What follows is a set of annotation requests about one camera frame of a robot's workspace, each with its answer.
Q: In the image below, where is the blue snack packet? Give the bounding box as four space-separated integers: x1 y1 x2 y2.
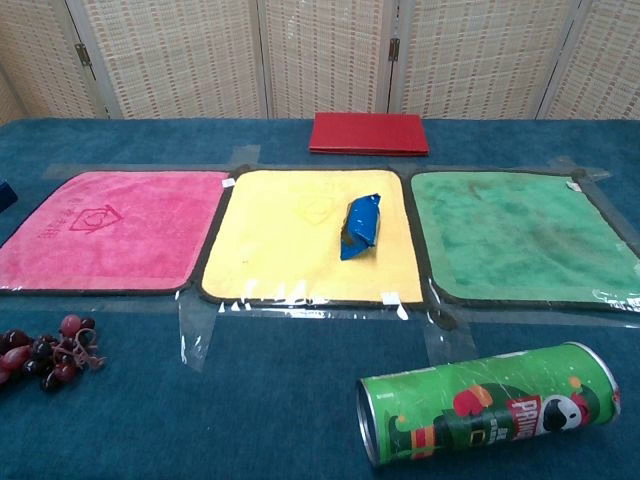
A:
340 193 383 262

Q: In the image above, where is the yellow towel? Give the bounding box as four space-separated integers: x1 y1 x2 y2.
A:
199 167 427 307

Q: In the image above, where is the pink towel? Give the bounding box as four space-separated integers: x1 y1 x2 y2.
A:
0 169 233 297

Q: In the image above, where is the green towel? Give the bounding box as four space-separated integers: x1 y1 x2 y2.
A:
408 168 640 314

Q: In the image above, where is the red folded cloth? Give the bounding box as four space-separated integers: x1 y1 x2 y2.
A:
308 112 431 158

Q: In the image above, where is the clear tape strip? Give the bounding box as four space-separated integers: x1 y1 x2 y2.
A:
176 292 222 372
422 304 482 367

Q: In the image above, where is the blue carpet table cover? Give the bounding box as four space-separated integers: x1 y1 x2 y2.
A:
0 117 640 480

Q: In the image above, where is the woven folding screen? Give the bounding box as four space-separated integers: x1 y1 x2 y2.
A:
0 0 640 126

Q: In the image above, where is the green Pringles can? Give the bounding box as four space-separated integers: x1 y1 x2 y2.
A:
355 341 623 468

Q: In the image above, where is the dark red grape bunch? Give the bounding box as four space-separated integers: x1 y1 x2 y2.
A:
0 313 108 394

